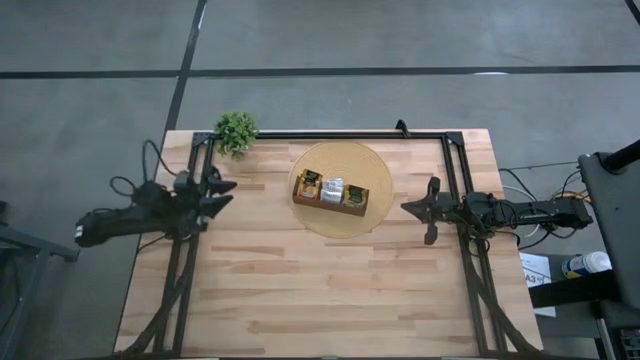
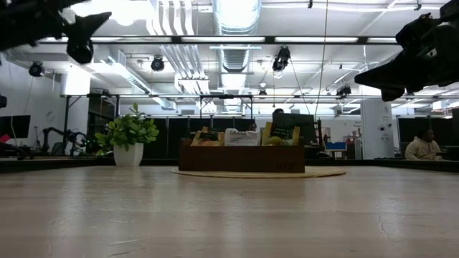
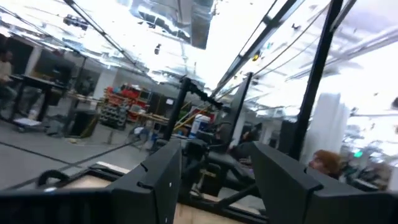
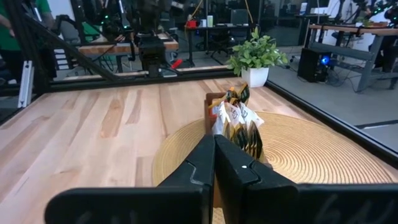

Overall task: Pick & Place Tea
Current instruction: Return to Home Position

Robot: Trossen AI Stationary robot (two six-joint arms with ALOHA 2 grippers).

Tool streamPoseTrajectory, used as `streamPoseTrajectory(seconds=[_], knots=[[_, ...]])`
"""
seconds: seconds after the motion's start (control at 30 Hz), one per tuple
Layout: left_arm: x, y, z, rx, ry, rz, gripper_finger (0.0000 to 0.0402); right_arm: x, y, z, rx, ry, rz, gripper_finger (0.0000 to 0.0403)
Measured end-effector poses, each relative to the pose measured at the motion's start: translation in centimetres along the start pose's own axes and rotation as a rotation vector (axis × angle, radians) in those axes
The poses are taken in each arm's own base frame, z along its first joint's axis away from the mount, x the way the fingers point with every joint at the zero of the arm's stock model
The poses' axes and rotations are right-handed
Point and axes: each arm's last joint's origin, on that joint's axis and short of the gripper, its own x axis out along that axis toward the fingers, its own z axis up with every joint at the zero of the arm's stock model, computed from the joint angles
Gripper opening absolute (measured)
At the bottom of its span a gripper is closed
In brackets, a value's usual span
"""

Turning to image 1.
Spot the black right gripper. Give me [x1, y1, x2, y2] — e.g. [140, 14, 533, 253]
[400, 175, 471, 247]

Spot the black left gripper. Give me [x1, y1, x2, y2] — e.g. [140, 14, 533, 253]
[172, 166, 239, 226]

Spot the green tea bag packet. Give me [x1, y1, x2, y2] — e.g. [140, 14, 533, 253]
[342, 183, 371, 209]

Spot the red orange tea bag packet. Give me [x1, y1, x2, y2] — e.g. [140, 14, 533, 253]
[296, 168, 324, 201]

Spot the brown wooden tea box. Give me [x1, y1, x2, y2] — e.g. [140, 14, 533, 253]
[291, 168, 372, 218]

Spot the green plant in white pot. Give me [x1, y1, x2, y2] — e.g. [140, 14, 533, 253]
[213, 110, 260, 161]

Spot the round woven straw placemat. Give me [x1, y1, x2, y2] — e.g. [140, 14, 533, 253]
[287, 141, 396, 240]

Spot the white paper sheet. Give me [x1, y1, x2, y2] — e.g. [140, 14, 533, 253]
[518, 251, 558, 319]

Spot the black cart leg bar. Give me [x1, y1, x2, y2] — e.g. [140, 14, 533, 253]
[528, 269, 624, 310]

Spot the white bottle blue label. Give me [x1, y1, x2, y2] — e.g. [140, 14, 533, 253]
[560, 250, 613, 280]

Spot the dark metal side table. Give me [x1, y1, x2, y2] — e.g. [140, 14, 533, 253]
[0, 199, 81, 360]

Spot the grey equipment cart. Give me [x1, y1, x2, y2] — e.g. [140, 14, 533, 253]
[578, 149, 640, 311]

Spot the black metal pole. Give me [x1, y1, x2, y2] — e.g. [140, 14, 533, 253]
[598, 138, 640, 172]

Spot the blue screen device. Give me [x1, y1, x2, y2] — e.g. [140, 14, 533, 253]
[620, 327, 640, 360]

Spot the black left wrist camera cable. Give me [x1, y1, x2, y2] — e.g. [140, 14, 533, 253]
[109, 139, 177, 199]

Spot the black aluminium rig frame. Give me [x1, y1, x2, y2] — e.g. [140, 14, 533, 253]
[115, 130, 544, 359]

